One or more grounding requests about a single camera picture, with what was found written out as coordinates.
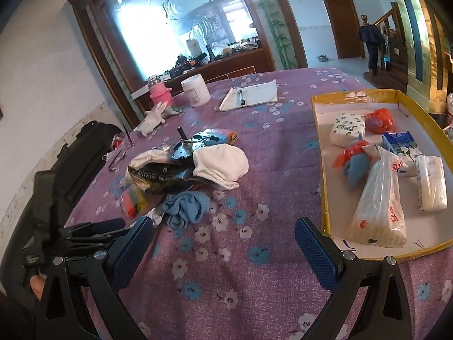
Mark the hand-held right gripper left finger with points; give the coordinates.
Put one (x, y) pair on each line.
(132, 251)

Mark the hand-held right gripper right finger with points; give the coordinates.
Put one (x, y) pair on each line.
(318, 255)

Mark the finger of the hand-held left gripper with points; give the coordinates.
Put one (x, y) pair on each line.
(95, 242)
(106, 225)

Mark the blue cloth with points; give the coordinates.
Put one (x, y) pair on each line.
(185, 210)
(357, 171)

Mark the yellow rimmed tray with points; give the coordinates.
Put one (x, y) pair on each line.
(371, 198)

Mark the white cloth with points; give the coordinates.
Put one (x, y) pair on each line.
(148, 159)
(221, 164)

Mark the red plastic bag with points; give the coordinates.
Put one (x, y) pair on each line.
(380, 120)
(348, 154)

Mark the floral print tissue pack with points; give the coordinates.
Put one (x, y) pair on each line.
(348, 129)

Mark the blue white tissue pack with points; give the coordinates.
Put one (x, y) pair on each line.
(401, 152)

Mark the person's left hand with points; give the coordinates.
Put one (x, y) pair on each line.
(37, 287)

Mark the colourful pack in clear wrap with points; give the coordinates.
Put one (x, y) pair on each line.
(134, 202)

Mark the black snack bag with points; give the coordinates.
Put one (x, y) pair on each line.
(166, 179)

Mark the crumpled clear plastic bag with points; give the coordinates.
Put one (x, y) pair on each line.
(115, 147)

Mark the purple floral tablecloth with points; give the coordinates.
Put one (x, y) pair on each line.
(247, 191)

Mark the black marker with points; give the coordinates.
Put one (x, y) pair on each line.
(182, 134)

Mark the blue orange snack packet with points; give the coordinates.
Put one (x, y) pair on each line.
(217, 138)

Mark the pink bottle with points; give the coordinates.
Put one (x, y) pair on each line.
(159, 94)

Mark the white cup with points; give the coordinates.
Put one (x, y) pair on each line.
(196, 90)

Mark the white notebook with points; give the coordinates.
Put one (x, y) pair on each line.
(251, 94)

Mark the black pen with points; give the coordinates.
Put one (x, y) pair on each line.
(242, 97)

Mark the wooden glass partition cabinet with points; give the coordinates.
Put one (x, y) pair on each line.
(177, 42)

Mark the wooden chair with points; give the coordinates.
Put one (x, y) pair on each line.
(230, 72)

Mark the metal pot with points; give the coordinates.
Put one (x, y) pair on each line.
(321, 58)

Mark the pile of dark cabinet clutter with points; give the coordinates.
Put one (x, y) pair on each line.
(208, 56)

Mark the wooden staircase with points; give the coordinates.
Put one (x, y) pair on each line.
(389, 53)

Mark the brown wooden door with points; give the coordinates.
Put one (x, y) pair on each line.
(343, 24)

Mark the bamboo painted glass panel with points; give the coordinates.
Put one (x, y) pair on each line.
(276, 24)

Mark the gold pillar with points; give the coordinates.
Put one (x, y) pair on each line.
(421, 35)

